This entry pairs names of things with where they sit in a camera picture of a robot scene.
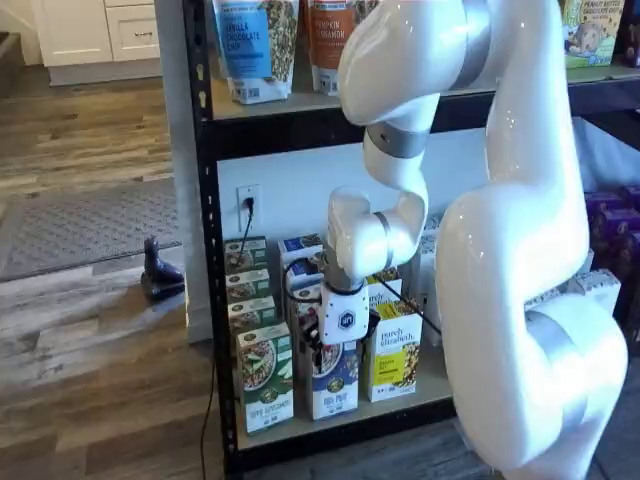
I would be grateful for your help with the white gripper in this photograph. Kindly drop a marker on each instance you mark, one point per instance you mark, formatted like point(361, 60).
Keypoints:
point(347, 320)

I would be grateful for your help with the blue white flax oatmeal box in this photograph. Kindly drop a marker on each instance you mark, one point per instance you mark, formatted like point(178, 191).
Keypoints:
point(295, 282)
point(335, 385)
point(295, 245)
point(302, 305)

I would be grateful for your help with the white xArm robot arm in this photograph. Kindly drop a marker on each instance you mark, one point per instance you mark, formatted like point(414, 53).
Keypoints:
point(525, 225)

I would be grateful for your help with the yellow white granola box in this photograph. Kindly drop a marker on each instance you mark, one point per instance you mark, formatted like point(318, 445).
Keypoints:
point(392, 360)
point(385, 295)

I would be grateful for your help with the white patterned-top box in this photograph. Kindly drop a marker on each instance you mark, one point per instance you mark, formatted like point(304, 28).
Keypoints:
point(595, 292)
point(432, 227)
point(429, 300)
point(430, 260)

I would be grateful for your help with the green apple cinnamon oatmeal box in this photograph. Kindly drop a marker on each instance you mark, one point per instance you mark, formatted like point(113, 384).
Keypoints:
point(257, 255)
point(265, 380)
point(247, 285)
point(250, 312)

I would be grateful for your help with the black metal shelf unit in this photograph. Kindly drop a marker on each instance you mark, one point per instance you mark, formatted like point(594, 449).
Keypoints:
point(205, 150)

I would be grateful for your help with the purple cereal box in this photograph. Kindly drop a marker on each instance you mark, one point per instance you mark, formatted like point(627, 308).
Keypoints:
point(620, 240)
point(607, 200)

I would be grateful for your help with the green peanut butter snack box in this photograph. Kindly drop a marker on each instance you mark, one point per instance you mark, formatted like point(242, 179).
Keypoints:
point(592, 35)

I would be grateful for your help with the dark purple snack box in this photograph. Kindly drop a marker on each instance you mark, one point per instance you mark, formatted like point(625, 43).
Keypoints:
point(632, 45)

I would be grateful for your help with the orange pumpkin granola bag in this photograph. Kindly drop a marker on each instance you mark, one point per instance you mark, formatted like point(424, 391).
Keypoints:
point(325, 50)

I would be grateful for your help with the grey textured floor mat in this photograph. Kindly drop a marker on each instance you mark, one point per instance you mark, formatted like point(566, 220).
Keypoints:
point(75, 225)

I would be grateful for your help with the blue vanilla granola bag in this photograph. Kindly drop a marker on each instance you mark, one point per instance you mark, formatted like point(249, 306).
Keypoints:
point(250, 40)

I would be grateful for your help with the white drawer cabinet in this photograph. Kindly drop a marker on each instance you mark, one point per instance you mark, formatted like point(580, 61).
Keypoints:
point(75, 30)

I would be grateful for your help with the white wall outlet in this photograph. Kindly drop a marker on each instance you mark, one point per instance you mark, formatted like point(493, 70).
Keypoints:
point(255, 220)

